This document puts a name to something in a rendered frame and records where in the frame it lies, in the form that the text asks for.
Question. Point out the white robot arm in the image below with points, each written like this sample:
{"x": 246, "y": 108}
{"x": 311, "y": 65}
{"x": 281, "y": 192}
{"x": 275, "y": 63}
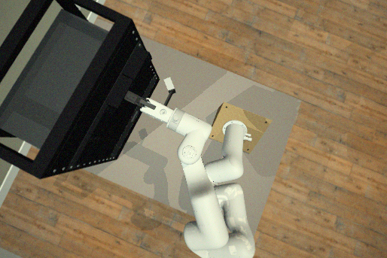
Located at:
{"x": 208, "y": 237}

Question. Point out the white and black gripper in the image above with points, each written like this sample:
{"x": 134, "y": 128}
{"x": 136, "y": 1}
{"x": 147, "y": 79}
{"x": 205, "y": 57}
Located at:
{"x": 152, "y": 108}

